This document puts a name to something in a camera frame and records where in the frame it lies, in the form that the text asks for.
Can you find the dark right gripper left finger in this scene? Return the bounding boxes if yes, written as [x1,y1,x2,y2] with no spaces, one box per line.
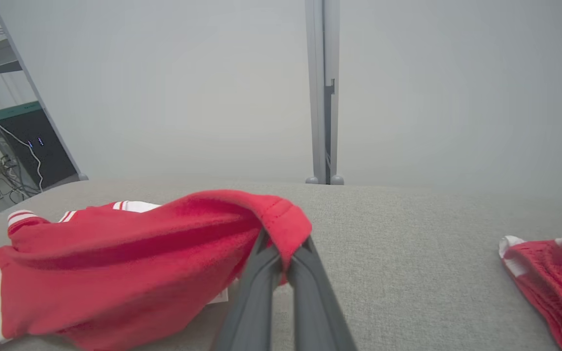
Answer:
[213,229,282,351]

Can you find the red shorts with white stripe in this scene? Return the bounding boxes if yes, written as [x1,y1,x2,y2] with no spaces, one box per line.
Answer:
[499,234,562,351]

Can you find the teal edged shelf board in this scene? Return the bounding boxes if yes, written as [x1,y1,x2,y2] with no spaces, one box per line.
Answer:
[0,101,43,127]

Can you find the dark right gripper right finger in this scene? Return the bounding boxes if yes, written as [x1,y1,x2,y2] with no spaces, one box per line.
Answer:
[286,237,358,351]

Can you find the black computer box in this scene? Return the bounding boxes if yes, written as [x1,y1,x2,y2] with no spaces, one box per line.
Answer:
[0,110,78,192]

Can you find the white hanging cable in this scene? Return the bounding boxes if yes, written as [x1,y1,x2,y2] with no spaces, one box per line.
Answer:
[0,85,45,193]

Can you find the black cable bundle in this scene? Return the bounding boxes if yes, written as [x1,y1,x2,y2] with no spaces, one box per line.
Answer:
[0,129,34,205]

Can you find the red shirt with white sleeves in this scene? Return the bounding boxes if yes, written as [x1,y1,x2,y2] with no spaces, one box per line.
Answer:
[0,189,314,351]

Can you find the grey partition post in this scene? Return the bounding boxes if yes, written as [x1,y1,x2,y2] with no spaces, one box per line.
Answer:
[304,0,345,185]

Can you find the grey fabric sofa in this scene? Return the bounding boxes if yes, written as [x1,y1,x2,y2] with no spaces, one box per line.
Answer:
[0,178,562,351]

